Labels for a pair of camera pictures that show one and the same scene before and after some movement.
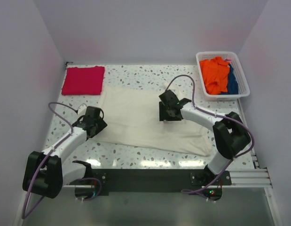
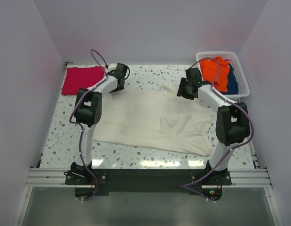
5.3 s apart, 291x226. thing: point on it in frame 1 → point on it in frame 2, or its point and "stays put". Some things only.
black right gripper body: [165, 114] → [187, 95]
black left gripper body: [100, 125] → [119, 88]
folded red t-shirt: [83, 81] stays put
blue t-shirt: [232, 84] stays put
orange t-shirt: [215, 73] stays put
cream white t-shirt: [132, 114] stays put
